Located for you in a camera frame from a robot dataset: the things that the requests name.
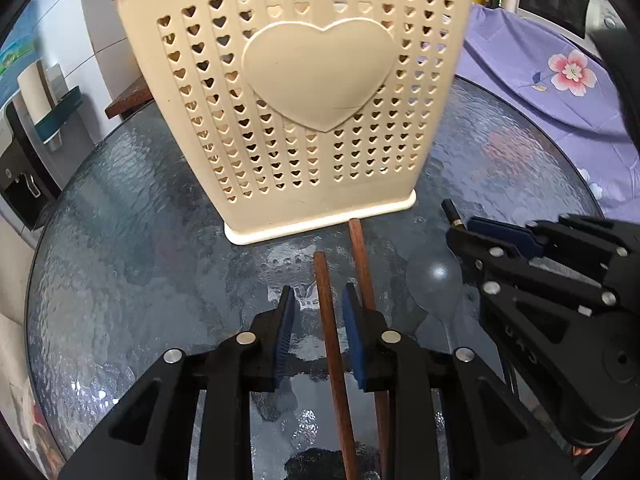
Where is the brown chopstick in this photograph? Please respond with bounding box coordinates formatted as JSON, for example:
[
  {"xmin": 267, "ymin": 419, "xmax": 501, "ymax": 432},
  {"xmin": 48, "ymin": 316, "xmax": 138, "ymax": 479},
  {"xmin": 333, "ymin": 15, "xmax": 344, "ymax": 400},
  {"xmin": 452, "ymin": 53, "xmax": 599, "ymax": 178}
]
[
  {"xmin": 347, "ymin": 218, "xmax": 392, "ymax": 480},
  {"xmin": 314, "ymin": 252, "xmax": 359, "ymax": 480}
]

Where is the black chopstick gold band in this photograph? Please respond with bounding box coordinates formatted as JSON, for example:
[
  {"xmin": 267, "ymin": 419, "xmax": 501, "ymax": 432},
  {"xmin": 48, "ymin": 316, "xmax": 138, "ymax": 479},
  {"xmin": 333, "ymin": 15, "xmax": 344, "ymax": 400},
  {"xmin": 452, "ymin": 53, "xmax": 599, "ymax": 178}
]
[{"xmin": 440, "ymin": 198, "xmax": 466, "ymax": 230}]

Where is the clear plastic spoon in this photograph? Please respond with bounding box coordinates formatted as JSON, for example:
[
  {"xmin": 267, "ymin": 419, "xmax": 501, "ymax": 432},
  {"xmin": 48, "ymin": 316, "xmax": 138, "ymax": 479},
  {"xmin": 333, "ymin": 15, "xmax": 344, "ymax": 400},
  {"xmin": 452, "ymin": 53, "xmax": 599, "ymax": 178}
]
[{"xmin": 406, "ymin": 245, "xmax": 463, "ymax": 353}]

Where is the purple floral cloth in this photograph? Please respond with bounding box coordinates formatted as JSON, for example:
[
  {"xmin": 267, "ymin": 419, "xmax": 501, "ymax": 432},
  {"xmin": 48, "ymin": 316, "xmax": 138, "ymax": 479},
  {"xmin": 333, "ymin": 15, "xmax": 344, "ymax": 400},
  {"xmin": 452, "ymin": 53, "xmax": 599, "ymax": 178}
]
[{"xmin": 457, "ymin": 4, "xmax": 639, "ymax": 222}]

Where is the beige plastic utensil holder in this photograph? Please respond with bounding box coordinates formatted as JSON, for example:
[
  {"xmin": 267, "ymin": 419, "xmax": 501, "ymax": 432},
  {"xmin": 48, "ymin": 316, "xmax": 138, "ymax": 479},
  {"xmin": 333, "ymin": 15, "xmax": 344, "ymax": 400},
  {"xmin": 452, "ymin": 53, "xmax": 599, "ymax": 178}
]
[{"xmin": 112, "ymin": 0, "xmax": 474, "ymax": 245}]

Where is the white microwave oven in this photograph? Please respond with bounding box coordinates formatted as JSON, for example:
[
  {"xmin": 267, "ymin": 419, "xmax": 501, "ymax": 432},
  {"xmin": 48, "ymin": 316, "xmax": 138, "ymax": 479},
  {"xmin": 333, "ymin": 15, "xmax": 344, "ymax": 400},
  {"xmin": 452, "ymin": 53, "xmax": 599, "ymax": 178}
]
[{"xmin": 516, "ymin": 0, "xmax": 625, "ymax": 54}]

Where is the water dispenser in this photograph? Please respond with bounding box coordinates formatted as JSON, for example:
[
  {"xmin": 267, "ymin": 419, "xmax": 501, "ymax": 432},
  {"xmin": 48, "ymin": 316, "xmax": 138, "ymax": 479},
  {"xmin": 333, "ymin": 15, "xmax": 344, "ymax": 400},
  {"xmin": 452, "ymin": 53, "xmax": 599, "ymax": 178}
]
[{"xmin": 1, "ymin": 87, "xmax": 93, "ymax": 231}]

